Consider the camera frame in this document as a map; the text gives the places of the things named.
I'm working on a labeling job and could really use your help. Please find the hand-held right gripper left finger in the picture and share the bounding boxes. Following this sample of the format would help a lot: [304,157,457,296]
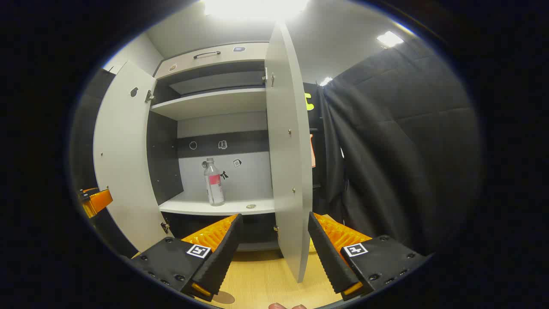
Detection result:
[130,213,244,302]

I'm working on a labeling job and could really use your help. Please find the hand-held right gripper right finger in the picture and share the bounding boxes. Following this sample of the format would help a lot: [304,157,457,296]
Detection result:
[308,211,430,302]

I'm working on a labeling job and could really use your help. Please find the grey cabinet door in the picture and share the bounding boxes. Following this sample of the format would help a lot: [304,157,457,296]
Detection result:
[264,21,314,284]
[93,60,174,254]

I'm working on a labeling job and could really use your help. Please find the clear bottle with pink label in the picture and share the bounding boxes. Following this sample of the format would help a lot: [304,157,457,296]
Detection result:
[203,158,225,207]

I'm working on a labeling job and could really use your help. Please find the grey cabinet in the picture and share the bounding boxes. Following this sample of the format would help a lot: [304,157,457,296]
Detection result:
[146,42,280,254]

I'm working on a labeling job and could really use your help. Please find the grey cabinet shelf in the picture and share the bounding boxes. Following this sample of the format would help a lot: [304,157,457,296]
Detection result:
[150,88,267,121]
[158,191,275,216]

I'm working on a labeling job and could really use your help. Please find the grey cabinet drawer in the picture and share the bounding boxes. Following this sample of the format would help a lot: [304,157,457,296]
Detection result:
[154,42,270,80]

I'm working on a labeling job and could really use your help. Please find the large ceiling light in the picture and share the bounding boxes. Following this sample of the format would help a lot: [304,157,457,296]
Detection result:
[204,0,309,20]

